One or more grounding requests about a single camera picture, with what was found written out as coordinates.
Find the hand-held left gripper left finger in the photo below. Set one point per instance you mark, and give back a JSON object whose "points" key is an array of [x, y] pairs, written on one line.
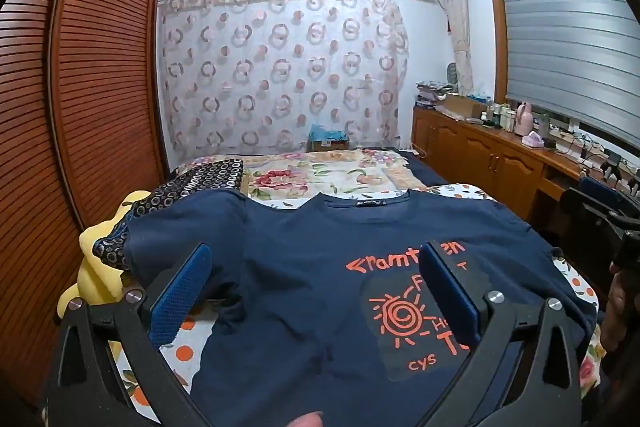
{"points": [[182, 287]]}

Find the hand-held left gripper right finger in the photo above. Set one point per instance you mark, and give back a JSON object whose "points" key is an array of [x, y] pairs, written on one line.
{"points": [[445, 287]]}

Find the navy printed t-shirt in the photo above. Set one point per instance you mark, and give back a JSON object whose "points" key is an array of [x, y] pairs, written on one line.
{"points": [[300, 282]]}

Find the person's right hand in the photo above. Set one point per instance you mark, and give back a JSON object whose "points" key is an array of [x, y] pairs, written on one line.
{"points": [[622, 312]]}

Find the person's left hand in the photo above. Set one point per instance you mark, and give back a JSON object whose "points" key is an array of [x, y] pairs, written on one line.
{"points": [[307, 420]]}

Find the dark blue chair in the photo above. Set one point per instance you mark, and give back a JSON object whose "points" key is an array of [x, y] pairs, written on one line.
{"points": [[587, 217]]}

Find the orange fruit print bed sheet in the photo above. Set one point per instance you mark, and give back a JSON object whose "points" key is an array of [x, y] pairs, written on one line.
{"points": [[185, 357]]}

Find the yellow plush toy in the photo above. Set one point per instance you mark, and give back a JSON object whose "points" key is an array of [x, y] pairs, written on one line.
{"points": [[95, 277]]}

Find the navy blanket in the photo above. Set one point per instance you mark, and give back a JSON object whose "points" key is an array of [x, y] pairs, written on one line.
{"points": [[425, 174]]}

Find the pink tissue box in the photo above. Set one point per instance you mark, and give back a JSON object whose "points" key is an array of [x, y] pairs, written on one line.
{"points": [[532, 140]]}

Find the wooden cabinet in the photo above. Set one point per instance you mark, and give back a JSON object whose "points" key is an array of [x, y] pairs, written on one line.
{"points": [[495, 157]]}

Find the floral blanket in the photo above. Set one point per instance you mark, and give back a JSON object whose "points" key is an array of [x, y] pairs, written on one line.
{"points": [[320, 177]]}

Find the group of small bottles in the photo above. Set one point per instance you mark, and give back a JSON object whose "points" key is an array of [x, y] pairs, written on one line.
{"points": [[500, 117]]}

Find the open cardboard box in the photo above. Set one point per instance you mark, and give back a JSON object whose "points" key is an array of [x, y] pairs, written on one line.
{"points": [[465, 107]]}

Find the cardboard box with blue bags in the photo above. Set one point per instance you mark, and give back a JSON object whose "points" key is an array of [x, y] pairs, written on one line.
{"points": [[327, 138]]}

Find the small desk fan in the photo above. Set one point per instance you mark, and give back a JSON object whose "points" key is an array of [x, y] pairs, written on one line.
{"points": [[452, 74]]}

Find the grey window blind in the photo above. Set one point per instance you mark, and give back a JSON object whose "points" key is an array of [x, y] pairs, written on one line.
{"points": [[565, 32]]}

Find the wooden louvered wardrobe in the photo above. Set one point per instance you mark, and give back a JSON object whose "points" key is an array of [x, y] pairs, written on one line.
{"points": [[100, 82]]}

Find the sheer circle-patterned curtain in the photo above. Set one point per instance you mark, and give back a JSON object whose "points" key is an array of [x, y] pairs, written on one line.
{"points": [[280, 72]]}

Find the beige tied curtain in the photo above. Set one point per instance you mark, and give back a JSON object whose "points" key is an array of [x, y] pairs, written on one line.
{"points": [[457, 7]]}

